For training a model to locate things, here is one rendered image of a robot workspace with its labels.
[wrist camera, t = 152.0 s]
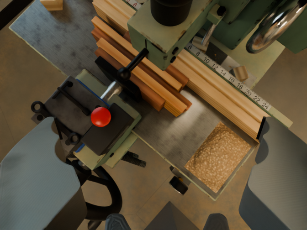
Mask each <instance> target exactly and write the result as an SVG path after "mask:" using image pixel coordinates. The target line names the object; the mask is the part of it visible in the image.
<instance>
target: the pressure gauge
mask: <svg viewBox="0 0 307 230"><path fill-rule="evenodd" d="M169 184H170V186H171V187H172V188H173V189H174V190H175V191H177V192H178V193H179V194H180V195H182V196H184V194H185V193H186V191H187V190H188V187H187V186H186V185H185V184H184V183H183V179H182V178H181V177H178V178H177V177H176V176H173V178H172V179H171V180H170V182H169Z"/></svg>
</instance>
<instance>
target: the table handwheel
mask: <svg viewBox="0 0 307 230"><path fill-rule="evenodd" d="M65 163H66V164H68V165H71V166H73V167H74V169H75V172H76V174H77V177H78V179H79V182H80V185H81V186H82V185H83V184H84V183H85V182H86V180H89V181H92V182H96V183H99V184H102V185H105V186H106V187H107V188H108V190H109V192H110V195H111V199H112V203H111V205H110V206H97V205H93V204H90V203H88V202H85V203H86V207H87V215H86V217H85V219H87V220H92V221H105V220H106V218H107V216H108V215H110V214H118V213H119V212H120V211H121V208H122V195H121V192H120V190H119V188H118V186H117V184H116V183H115V181H114V180H113V178H112V177H111V176H110V175H109V173H108V172H107V171H106V170H105V169H104V168H103V167H102V166H99V167H97V168H95V169H94V170H93V171H94V172H95V173H96V174H97V175H98V176H99V177H97V176H94V175H92V172H91V169H89V168H88V167H87V166H86V165H85V164H84V163H83V162H81V161H80V160H79V159H78V158H77V160H73V161H72V162H71V161H70V160H69V159H68V158H66V162H65Z"/></svg>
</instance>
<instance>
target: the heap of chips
mask: <svg viewBox="0 0 307 230"><path fill-rule="evenodd" d="M251 147H252V146H251V145H250V144H248V143H247V142H246V141H245V140H243V139H242V138H241V137H239V136H238V135H237V134H236V133H234V132H233V131H232V130H231V129H229V128H228V127H227V126H226V125H224V124H223V123H222V122H221V121H220V122H219V123H218V124H217V126H216V127H215V128H214V129H213V131H212V132H211V133H210V135H209V136H208V137H207V138H206V139H205V141H204V142H203V143H202V144H201V146H200V147H199V148H198V150H197V151H196V152H195V153H194V155H193V156H192V157H191V158H190V160H189V161H188V162H187V163H186V165H185V166H184V167H185V168H186V169H187V170H189V171H190V172H191V173H192V174H193V175H195V176H196V177H197V178H198V179H199V180H201V181H202V182H203V183H204V184H205V185H206V186H208V187H209V188H210V189H211V190H212V191H214V192H215V193H217V192H218V190H219V189H220V188H221V186H222V185H223V184H224V183H225V181H226V180H227V179H228V177H229V176H230V175H231V173H232V172H233V171H234V169H235V168H236V167H237V165H238V164H239V163H240V162H241V160H242V159H243V158H244V156H245V155H246V154H247V152H248V151H249V150H250V148H251Z"/></svg>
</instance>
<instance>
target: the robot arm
mask: <svg viewBox="0 0 307 230"><path fill-rule="evenodd" d="M62 139H63V137H62V134H61V131H60V128H59V124H58V120H57V117H56V116H55V117H47V118H45V119H44V120H43V121H42V122H41V123H39V124H38V125H37V126H36V127H35V128H34V129H32V130H31V131H30V132H29V133H28V134H27V135H25V136H24V137H23V138H22V139H21V140H20V141H19V142H18V143H17V144H16V145H15V146H14V147H13V148H12V149H11V150H10V151H9V153H8V154H7V155H6V156H5V157H4V159H3V160H2V162H1V163H0V230H77V228H78V227H79V226H80V224H81V223H82V222H83V220H84V219H85V217H86V215H87V207H86V203H85V199H84V196H83V192H82V188H81V185H80V182H79V179H78V177H77V174H76V172H75V169H74V167H73V166H71V165H68V164H66V163H65V162H66V158H65V154H64V151H63V148H62V144H61V140H62ZM256 139H257V140H259V143H260V146H259V149H258V151H257V154H256V157H255V162H256V163H257V164H256V165H254V166H253V167H252V169H251V172H250V175H249V178H248V181H247V183H246V186H245V189H244V192H243V195H242V198H241V202H240V205H239V209H238V211H239V214H240V216H241V217H242V219H243V220H244V221H245V222H246V224H247V225H248V226H249V227H250V229H251V230H307V144H306V143H305V142H304V141H303V140H302V139H300V138H299V137H298V136H297V135H295V134H294V133H293V132H291V131H290V130H289V129H287V128H286V127H285V126H284V125H282V124H281V123H280V122H279V121H277V120H276V119H275V118H273V117H270V116H268V117H265V116H263V119H262V121H261V124H260V127H259V131H258V134H257V137H256ZM105 230H131V228H130V226H129V225H128V223H127V221H126V219H125V217H124V216H123V215H122V214H110V215H108V216H107V218H106V224H105ZM203 230H229V226H228V220H227V218H226V217H225V216H224V215H223V214H220V213H215V214H210V215H209V216H208V219H207V221H206V223H205V226H204V228H203Z"/></svg>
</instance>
